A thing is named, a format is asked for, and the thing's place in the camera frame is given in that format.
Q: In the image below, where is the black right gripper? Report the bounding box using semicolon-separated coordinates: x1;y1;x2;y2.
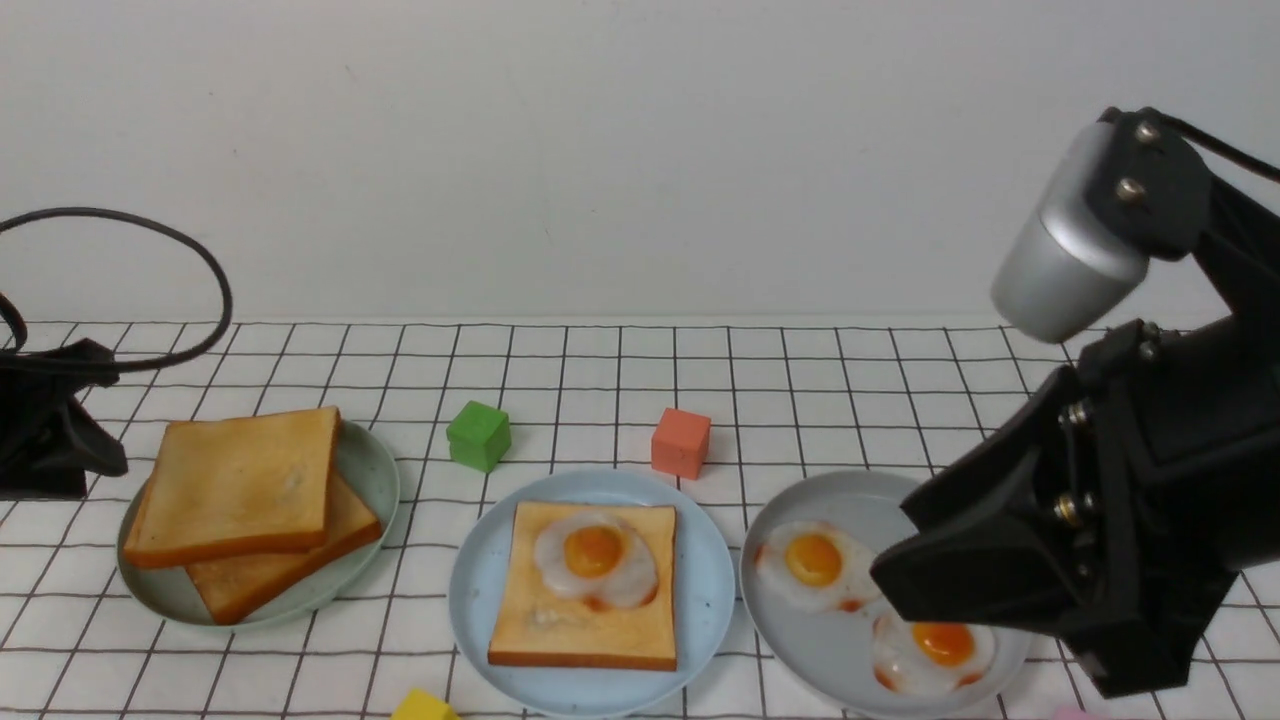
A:
870;108;1279;698

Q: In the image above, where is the fried egg top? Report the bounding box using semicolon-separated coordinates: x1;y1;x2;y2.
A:
532;511;659;609

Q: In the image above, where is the fried egg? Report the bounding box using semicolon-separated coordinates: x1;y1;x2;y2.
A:
532;511;659;609
870;610;998;698

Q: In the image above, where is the toast slice green plate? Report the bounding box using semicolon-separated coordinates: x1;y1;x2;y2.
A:
122;406;342;569
186;471;381;625

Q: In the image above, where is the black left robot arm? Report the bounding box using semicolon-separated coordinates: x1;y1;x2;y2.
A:
1;366;129;500

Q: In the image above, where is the fried egg front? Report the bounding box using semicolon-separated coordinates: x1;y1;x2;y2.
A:
870;610;998;698

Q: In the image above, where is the fried egg underneath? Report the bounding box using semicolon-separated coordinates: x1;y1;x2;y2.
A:
751;519;881;614

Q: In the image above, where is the grey plate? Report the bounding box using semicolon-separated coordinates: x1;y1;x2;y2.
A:
739;470;1032;719

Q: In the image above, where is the light blue plate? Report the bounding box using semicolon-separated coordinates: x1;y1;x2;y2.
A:
447;469;737;719

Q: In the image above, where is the orange foam cube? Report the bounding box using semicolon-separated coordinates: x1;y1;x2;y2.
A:
650;407;712;480

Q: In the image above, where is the green foam cube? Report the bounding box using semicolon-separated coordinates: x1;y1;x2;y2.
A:
445;400;512;474

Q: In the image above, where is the yellow foam cube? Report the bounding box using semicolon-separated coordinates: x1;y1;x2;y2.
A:
389;688;461;720

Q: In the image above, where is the light green plate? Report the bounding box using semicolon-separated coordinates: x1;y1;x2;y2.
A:
116;421;401;633

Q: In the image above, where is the white grid tablecloth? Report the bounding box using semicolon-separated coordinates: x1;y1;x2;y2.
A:
1;320;1101;719

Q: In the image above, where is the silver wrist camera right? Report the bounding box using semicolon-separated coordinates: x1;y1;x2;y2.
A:
989;122;1149;345

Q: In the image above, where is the black cable loop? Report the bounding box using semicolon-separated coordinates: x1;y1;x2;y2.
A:
0;208;234;375

